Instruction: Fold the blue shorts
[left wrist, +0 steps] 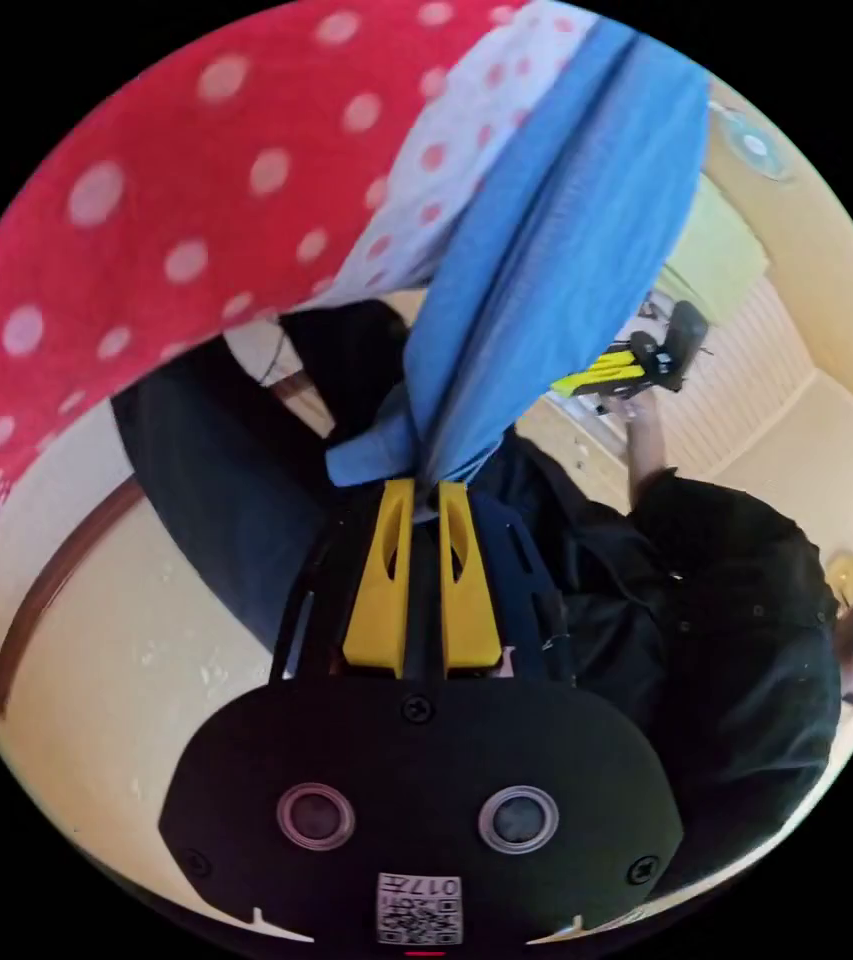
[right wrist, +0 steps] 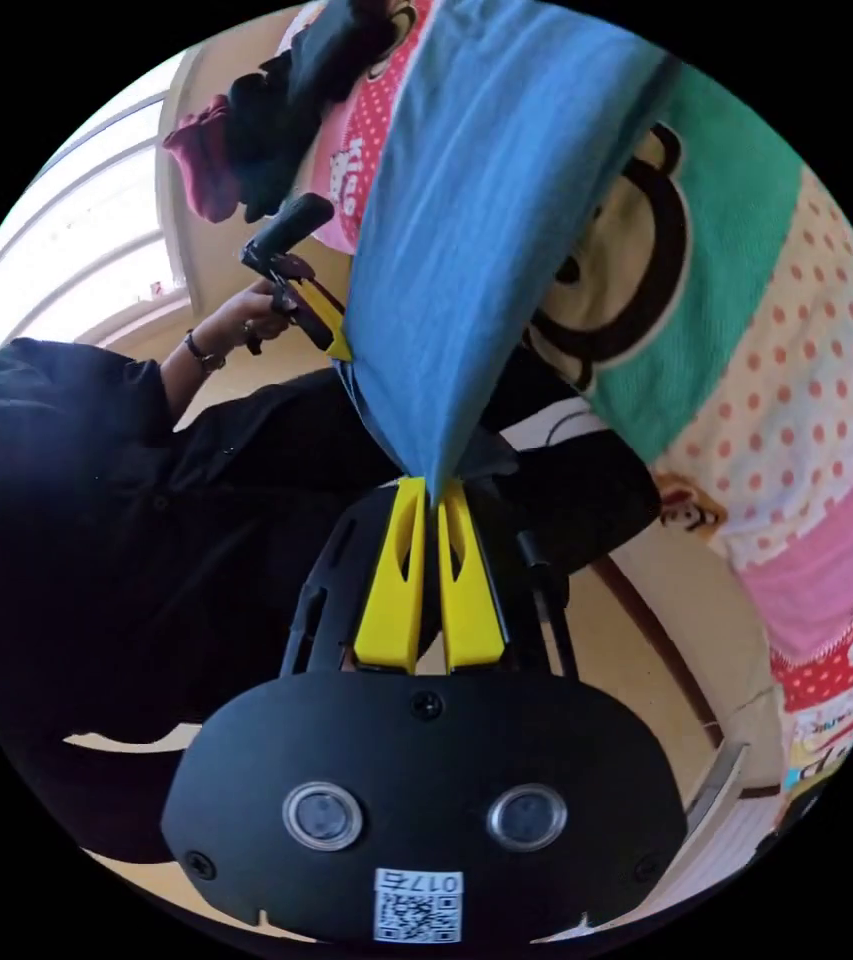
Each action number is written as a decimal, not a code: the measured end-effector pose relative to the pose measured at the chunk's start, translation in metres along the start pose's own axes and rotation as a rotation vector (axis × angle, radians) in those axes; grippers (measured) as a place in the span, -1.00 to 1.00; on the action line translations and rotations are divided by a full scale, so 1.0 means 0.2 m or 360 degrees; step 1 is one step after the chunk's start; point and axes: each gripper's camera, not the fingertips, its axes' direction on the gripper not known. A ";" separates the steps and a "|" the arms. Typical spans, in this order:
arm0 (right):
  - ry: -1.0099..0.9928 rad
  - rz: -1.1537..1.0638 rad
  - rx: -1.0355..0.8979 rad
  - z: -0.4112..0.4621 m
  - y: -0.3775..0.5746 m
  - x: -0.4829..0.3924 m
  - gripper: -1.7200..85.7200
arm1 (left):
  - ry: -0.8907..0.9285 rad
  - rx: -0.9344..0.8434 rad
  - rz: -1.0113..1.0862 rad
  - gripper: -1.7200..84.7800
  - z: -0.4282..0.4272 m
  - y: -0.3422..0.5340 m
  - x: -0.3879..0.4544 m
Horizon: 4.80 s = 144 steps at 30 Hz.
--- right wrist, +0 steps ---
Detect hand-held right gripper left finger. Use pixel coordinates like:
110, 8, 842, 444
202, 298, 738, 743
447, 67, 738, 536
353, 476, 428, 674

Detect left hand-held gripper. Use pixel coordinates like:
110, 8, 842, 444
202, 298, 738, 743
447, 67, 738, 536
239, 241, 355, 361

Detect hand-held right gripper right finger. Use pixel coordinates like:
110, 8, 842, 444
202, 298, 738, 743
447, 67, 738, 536
437, 479, 506, 673

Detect blue shorts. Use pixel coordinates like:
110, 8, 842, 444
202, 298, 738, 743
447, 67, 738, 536
335, 0, 686, 505

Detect person's left forearm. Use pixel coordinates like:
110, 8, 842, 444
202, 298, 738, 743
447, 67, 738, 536
158, 323, 229, 403

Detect person's left hand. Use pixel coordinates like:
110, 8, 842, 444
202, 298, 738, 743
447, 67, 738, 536
204, 287, 294, 355

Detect pile of clothes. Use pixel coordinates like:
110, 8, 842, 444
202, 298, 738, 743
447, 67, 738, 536
161, 0, 405, 225

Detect window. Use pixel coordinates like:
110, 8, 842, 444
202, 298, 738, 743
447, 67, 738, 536
0, 71, 196, 358

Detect person's body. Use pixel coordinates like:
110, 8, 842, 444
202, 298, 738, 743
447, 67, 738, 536
0, 337, 664, 865

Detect bed with printed sheet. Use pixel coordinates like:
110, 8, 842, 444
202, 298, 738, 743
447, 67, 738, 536
275, 0, 853, 835

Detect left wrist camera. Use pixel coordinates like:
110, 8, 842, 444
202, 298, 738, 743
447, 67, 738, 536
248, 192, 336, 260

